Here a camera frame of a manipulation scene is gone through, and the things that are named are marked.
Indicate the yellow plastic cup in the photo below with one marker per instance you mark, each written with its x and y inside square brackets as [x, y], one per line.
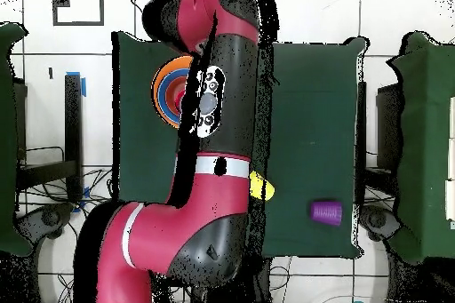
[256, 185]

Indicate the red plastic cup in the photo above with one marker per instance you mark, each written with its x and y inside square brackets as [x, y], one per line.
[181, 100]

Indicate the small red plastic bowl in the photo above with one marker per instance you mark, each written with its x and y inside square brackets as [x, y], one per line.
[172, 95]

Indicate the blue plastic bowl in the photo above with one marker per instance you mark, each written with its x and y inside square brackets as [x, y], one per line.
[162, 97]

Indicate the large orange plastic bowl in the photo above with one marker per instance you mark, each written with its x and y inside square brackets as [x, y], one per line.
[167, 68]

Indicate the purple plastic cup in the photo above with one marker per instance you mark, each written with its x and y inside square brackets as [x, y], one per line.
[326, 213]

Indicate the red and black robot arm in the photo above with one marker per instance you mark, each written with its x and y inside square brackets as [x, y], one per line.
[199, 210]

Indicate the dark green tablecloth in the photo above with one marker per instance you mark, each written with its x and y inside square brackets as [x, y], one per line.
[312, 104]

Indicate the black metal bar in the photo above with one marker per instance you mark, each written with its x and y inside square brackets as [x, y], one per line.
[362, 121]

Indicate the blue tape strip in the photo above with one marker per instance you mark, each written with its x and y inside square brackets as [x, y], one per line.
[84, 88]

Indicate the black rounded stand foot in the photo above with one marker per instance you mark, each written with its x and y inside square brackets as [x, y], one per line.
[51, 217]
[376, 219]

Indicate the green cloth side table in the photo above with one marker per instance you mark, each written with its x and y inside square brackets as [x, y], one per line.
[7, 139]
[426, 139]

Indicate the white boxes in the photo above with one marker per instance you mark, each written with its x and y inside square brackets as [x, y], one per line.
[450, 196]

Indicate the black metal stand frame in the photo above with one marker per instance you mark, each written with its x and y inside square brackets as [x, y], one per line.
[73, 121]

